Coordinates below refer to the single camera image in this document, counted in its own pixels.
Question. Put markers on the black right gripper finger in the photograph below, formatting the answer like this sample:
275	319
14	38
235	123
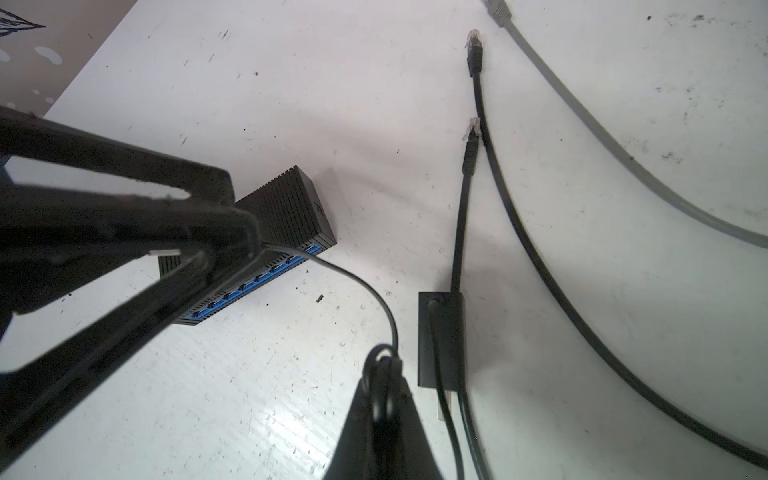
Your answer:
382	437

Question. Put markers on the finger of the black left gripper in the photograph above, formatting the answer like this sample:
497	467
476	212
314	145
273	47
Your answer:
32	137
55	241

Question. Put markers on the black power adapter with cable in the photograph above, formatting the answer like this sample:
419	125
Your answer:
442	319

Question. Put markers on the black network switch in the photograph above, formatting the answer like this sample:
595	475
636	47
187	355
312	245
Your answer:
291	214

